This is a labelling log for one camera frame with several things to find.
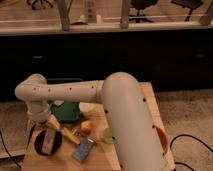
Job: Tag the office chair right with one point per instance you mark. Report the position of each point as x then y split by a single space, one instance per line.
190 4

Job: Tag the blue grey eraser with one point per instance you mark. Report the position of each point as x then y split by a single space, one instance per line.
83 150

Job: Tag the office chair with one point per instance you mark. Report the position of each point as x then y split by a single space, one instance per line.
190 4
32 3
140 5

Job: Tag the wooden post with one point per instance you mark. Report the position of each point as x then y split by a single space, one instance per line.
124 21
63 13

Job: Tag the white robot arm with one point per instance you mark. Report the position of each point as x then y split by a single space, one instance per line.
136 140

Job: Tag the office chair left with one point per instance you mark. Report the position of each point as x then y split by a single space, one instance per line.
32 3

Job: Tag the wooden post left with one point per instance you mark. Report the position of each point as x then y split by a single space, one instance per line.
63 13

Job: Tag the green round object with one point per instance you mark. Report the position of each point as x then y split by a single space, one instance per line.
107 137

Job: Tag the yellow round fruit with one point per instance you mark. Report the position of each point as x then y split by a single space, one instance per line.
86 127

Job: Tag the office chair centre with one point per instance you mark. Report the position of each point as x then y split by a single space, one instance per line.
140 5

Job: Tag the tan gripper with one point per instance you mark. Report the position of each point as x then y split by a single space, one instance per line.
53 125

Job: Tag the red plate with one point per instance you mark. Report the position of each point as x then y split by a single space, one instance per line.
163 140

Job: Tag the dark purple bowl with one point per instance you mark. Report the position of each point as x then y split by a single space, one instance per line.
47 144

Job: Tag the wooden post centre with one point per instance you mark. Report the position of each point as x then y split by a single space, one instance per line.
124 21

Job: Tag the green box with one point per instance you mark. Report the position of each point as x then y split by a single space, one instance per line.
64 111

